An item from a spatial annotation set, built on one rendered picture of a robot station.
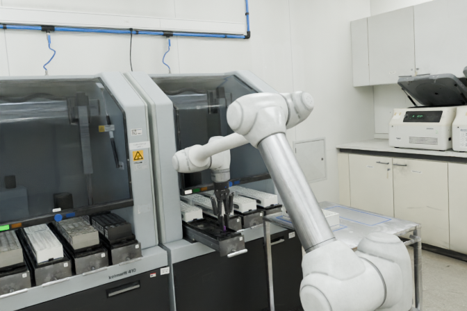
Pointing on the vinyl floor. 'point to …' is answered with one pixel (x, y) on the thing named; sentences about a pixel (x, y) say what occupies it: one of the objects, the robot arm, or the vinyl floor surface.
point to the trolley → (351, 239)
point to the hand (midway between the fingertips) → (224, 221)
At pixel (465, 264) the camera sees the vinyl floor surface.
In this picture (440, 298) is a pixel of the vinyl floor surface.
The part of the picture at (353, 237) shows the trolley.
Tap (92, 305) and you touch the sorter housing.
